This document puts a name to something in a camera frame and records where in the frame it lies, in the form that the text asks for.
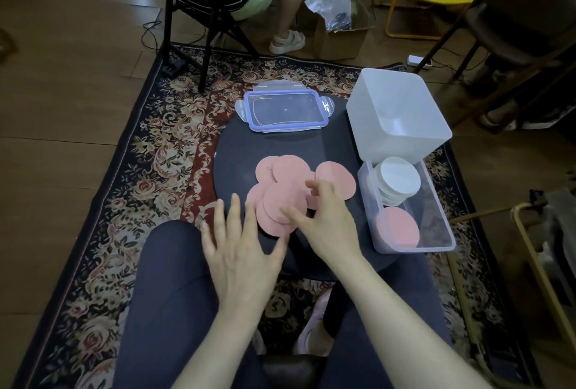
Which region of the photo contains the person's left hand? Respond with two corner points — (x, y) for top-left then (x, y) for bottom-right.
(200, 194), (291, 314)

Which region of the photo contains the person's right hand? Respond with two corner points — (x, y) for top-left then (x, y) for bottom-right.
(281, 179), (364, 269)

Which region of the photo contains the person's left forearm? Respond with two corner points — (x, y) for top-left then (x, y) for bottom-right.
(172, 305), (267, 389)

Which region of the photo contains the person's right forearm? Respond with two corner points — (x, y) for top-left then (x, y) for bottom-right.
(332, 255), (493, 389)

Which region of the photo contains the pile of pink round pads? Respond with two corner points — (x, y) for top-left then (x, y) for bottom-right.
(245, 155), (357, 237)

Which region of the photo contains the person's left leg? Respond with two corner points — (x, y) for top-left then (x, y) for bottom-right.
(112, 219), (273, 389)

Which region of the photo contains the person's leg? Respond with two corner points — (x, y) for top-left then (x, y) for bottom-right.
(112, 219), (273, 389)
(315, 247), (453, 389)

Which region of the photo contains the floral patterned rug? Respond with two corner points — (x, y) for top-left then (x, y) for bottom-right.
(13, 44), (543, 389)

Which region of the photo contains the single pink pad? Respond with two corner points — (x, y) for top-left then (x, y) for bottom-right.
(375, 207), (421, 248)

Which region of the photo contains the stack of white round pads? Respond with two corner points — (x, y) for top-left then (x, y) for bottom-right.
(373, 156), (422, 207)

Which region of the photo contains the clear lid with blue rim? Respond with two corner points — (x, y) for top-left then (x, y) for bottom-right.
(234, 80), (336, 133)

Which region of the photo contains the person's right leg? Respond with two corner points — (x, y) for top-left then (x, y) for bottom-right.
(315, 247), (453, 389)

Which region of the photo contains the clear rectangular plastic container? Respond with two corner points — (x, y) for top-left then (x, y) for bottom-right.
(357, 158), (457, 255)

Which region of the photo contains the white square plastic bin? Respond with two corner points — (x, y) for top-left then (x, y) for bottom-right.
(346, 68), (453, 165)

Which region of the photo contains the brown cardboard box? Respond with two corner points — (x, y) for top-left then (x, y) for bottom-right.
(313, 0), (375, 61)

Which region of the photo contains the black metal chair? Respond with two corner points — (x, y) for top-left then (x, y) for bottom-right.
(141, 0), (260, 93)

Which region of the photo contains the dark wooden chair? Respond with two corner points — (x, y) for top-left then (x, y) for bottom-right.
(413, 0), (576, 134)

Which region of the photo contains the black floor cable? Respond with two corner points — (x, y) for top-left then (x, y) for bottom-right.
(141, 20), (164, 55)

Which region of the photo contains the gold metal frame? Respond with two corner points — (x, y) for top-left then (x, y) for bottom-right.
(449, 202), (576, 354)

